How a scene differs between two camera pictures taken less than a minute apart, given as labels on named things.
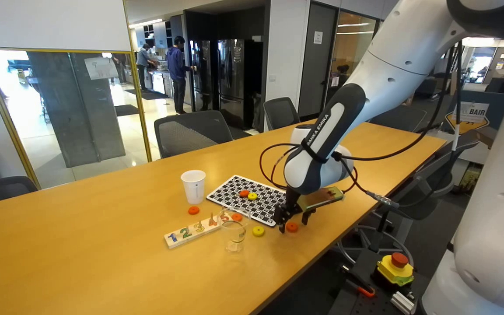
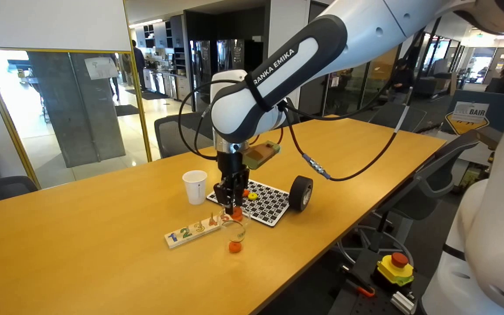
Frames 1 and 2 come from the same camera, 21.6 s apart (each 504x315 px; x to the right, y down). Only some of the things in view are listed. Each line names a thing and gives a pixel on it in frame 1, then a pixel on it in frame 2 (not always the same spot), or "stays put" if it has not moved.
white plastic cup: x=192 y=186 stays put
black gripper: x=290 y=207 to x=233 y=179
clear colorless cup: x=233 y=236 stays put
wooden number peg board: x=189 y=231 stays put
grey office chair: x=192 y=130 stays put
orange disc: x=292 y=228 to x=234 y=247
